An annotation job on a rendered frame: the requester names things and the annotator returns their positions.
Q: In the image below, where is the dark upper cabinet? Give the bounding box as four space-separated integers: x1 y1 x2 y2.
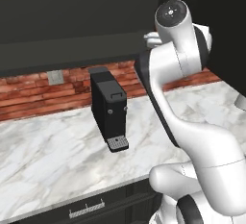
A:
0 0 200 79

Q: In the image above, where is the silver drawer handle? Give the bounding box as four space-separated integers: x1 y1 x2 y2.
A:
68 198 107 220

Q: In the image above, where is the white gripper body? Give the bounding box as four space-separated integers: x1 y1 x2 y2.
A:
142 31 163 48

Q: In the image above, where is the black coffee machine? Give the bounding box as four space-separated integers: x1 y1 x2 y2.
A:
87 65 131 154

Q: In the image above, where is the dark drawer front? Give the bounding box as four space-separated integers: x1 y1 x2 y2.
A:
12 185 135 224

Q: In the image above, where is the dark tall cabinet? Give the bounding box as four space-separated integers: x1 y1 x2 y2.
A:
159 0 246 98

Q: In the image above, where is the grey wall outlet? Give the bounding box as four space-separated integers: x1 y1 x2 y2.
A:
46 69 64 87

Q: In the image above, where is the dark lower cabinet door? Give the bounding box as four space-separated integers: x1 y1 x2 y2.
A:
132 178 163 224

